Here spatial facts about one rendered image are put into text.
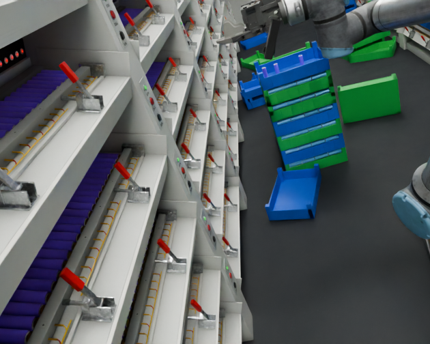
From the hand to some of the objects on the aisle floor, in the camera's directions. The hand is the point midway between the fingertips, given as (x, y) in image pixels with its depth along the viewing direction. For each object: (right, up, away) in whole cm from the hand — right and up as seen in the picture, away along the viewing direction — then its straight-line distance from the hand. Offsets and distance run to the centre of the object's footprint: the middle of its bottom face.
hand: (221, 43), depth 116 cm
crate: (+49, -32, +86) cm, 104 cm away
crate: (+36, -50, +65) cm, 90 cm away
